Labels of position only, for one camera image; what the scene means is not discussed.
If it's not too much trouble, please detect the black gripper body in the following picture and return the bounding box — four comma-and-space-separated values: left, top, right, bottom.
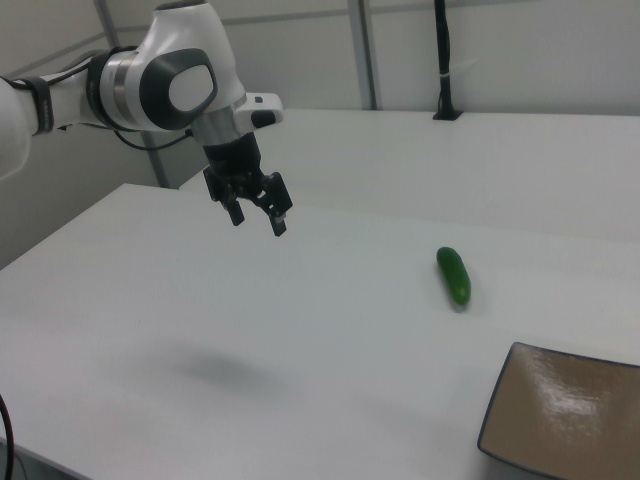
201, 133, 266, 197

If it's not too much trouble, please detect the upright aluminium frame post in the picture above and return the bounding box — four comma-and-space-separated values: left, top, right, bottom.
346, 0, 378, 111

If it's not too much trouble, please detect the black strap around arm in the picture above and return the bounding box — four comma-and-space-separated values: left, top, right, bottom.
20, 76, 57, 137

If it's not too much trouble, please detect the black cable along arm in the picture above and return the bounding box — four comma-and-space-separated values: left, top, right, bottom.
13, 47, 195, 150

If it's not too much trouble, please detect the black camera stand pole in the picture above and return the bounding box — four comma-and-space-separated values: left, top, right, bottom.
431, 0, 464, 122

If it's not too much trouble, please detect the brown square ceramic plate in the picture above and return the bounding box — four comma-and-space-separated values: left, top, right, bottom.
475, 341, 640, 480

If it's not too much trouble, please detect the green cucumber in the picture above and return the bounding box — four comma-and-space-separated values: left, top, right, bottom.
435, 245, 473, 308

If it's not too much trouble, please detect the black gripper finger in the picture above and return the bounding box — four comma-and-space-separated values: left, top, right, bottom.
203, 167, 247, 227
242, 171, 294, 238

